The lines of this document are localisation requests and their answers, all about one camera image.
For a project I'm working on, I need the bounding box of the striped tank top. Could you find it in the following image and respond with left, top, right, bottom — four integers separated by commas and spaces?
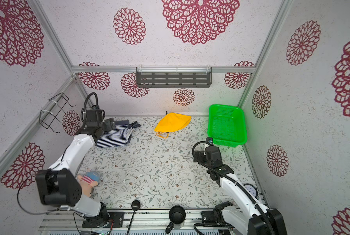
96, 125, 133, 148

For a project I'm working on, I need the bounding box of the grey blue tank top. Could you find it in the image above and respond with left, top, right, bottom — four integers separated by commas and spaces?
115, 120, 141, 129

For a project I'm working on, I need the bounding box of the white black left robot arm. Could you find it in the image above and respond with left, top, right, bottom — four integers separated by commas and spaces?
35, 118, 109, 220

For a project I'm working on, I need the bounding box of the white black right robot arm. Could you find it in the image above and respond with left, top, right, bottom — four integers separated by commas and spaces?
192, 146, 287, 235

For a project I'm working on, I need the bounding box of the green plastic basket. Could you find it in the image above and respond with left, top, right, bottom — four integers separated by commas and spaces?
207, 104, 248, 147

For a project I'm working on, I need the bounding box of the yellow fabric hat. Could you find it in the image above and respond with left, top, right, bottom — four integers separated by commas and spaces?
154, 113, 192, 139

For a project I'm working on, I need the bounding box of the cartoon boy plush doll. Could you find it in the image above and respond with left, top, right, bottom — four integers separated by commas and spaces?
76, 171, 100, 197

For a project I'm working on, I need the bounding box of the round pressure gauge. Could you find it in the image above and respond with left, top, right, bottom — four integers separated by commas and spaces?
244, 183, 259, 198

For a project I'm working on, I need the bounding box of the black mug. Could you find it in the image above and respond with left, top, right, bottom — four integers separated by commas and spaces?
165, 206, 186, 235

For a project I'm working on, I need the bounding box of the black ladle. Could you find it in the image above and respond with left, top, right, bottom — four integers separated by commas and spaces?
126, 200, 141, 235

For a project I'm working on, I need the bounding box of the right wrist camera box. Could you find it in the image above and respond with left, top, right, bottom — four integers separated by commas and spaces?
205, 146, 223, 168

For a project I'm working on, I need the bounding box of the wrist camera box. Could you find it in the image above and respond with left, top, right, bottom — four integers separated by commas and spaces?
85, 109, 105, 127
205, 146, 223, 168

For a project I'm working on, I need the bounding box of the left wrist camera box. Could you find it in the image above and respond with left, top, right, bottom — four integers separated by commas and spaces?
85, 109, 105, 127

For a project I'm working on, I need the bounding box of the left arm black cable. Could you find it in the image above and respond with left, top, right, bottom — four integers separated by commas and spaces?
16, 92, 99, 216

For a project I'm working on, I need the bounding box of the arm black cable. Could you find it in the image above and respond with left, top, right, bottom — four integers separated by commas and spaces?
16, 92, 99, 216
192, 140, 277, 235

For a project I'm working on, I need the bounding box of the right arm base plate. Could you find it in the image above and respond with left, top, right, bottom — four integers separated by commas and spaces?
201, 210, 222, 225

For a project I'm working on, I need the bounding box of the black wire wall rack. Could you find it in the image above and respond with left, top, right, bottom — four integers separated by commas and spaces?
38, 92, 76, 134

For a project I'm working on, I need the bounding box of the grey wall shelf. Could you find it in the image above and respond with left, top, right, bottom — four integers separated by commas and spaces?
135, 68, 213, 88

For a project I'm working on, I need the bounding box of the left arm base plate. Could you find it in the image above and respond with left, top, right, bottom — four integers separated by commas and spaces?
82, 211, 125, 228

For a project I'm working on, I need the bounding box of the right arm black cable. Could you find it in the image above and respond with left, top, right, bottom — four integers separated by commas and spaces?
192, 140, 277, 235

